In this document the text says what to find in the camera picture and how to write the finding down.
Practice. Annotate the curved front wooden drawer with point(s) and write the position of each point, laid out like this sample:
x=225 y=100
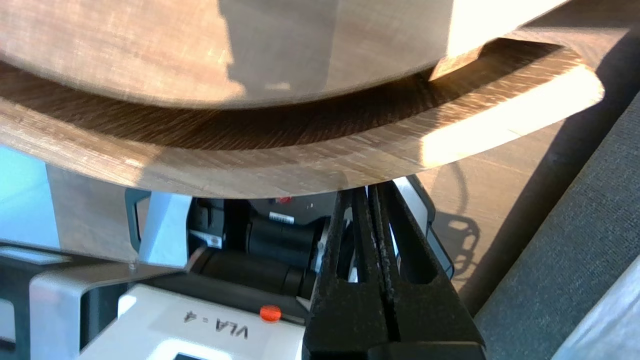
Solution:
x=300 y=160

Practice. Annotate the grey fabric bed frame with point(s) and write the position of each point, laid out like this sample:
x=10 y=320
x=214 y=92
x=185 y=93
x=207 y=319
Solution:
x=575 y=240

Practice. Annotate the silver grey robot base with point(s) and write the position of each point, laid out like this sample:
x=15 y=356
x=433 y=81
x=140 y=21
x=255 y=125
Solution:
x=125 y=310

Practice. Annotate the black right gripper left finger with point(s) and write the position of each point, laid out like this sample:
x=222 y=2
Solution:
x=345 y=310

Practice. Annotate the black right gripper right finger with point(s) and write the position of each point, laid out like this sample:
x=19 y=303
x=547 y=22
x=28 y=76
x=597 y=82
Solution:
x=430 y=310

